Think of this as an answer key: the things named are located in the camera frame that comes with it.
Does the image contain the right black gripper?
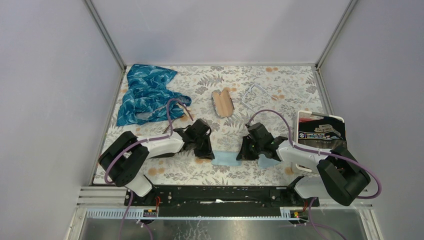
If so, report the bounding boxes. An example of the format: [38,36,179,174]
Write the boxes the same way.
[236,135,264,161]

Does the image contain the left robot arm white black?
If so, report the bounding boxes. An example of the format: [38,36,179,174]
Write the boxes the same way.
[98,119,215,206]

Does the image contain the flag pattern glasses case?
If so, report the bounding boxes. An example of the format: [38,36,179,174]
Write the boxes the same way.
[211,88,235,118]

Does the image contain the large light blue cloth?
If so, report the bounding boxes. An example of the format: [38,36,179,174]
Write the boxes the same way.
[257,154,282,169]

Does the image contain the small light blue cloth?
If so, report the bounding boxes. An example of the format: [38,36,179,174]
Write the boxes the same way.
[210,151,242,167]

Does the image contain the blue patterned fabric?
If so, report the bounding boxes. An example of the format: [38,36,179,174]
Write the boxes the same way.
[116,64,192,127]

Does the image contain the black glasses case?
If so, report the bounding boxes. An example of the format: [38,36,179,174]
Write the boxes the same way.
[151,152,176,159]

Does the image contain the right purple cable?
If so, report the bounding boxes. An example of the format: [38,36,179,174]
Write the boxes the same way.
[246,109,382,240]

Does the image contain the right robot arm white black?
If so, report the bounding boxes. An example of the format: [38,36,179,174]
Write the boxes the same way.
[236,122,371,206]

